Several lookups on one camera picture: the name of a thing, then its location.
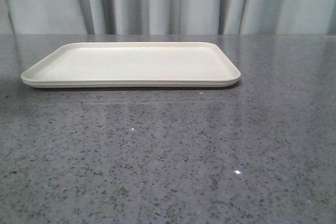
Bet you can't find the cream rectangular plastic tray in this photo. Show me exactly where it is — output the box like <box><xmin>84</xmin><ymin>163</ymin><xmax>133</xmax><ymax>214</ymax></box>
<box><xmin>21</xmin><ymin>42</ymin><xmax>241</xmax><ymax>88</ymax></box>

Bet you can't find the grey-white curtain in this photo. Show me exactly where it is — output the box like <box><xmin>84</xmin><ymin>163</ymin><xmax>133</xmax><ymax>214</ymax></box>
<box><xmin>1</xmin><ymin>0</ymin><xmax>335</xmax><ymax>35</ymax></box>

